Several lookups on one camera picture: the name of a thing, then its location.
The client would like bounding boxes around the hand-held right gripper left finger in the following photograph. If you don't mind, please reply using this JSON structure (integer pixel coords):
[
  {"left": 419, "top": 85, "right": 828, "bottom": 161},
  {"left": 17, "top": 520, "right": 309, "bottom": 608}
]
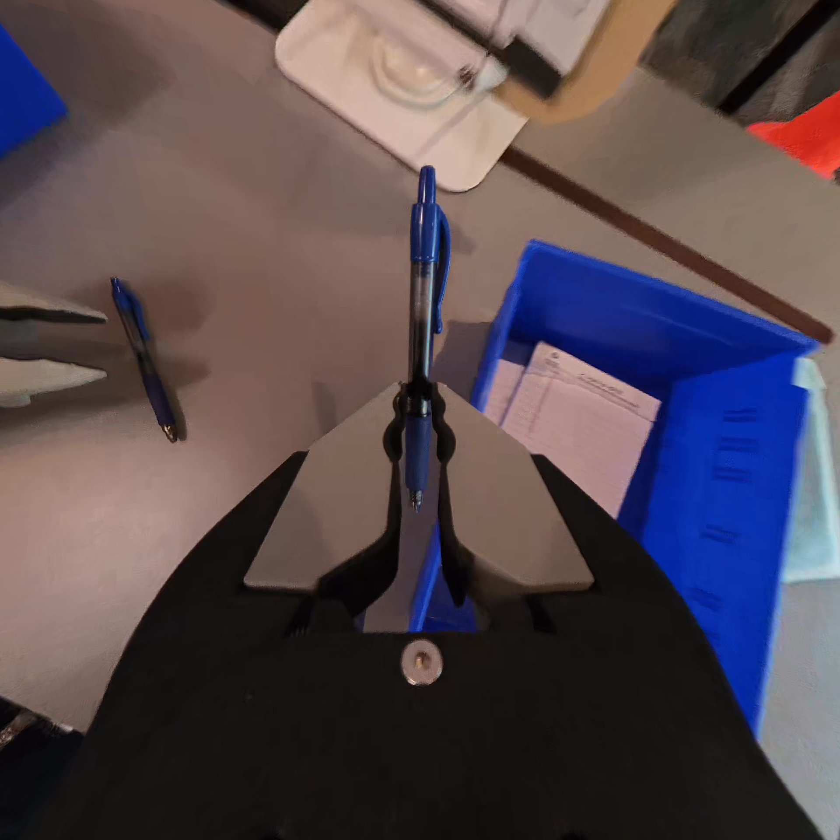
[{"left": 244, "top": 382, "right": 404, "bottom": 601}]

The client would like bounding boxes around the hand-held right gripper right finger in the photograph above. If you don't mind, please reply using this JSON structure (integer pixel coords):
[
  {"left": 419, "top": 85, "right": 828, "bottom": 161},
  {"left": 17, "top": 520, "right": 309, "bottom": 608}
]
[{"left": 434, "top": 382, "right": 595, "bottom": 605}]

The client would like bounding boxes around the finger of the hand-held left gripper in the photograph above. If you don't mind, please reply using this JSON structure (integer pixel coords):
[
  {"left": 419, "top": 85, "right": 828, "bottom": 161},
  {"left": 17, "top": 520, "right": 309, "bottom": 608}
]
[
  {"left": 0, "top": 360, "right": 109, "bottom": 409},
  {"left": 0, "top": 281, "right": 109, "bottom": 326}
]

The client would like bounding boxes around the blue plastic bin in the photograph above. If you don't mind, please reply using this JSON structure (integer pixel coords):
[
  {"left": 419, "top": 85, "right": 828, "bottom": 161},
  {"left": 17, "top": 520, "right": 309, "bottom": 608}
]
[
  {"left": 0, "top": 26, "right": 68, "bottom": 158},
  {"left": 354, "top": 239, "right": 821, "bottom": 742}
]

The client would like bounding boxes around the white lined legal pad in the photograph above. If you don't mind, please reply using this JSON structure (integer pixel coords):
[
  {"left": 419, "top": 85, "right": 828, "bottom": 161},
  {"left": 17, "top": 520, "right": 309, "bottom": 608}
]
[{"left": 502, "top": 341, "right": 662, "bottom": 521}]

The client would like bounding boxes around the orange traffic cone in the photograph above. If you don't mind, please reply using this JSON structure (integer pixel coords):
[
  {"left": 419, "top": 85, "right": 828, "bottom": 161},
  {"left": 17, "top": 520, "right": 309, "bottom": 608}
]
[{"left": 748, "top": 92, "right": 840, "bottom": 179}]

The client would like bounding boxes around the dark object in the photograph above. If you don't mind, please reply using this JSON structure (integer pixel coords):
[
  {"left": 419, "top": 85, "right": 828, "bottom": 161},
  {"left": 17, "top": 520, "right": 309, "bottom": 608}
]
[{"left": 0, "top": 696, "right": 85, "bottom": 840}]

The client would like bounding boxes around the blue retractable pen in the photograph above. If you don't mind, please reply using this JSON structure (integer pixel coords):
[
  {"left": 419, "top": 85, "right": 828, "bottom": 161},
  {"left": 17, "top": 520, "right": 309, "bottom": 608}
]
[
  {"left": 406, "top": 165, "right": 452, "bottom": 514},
  {"left": 110, "top": 277, "right": 180, "bottom": 445}
]

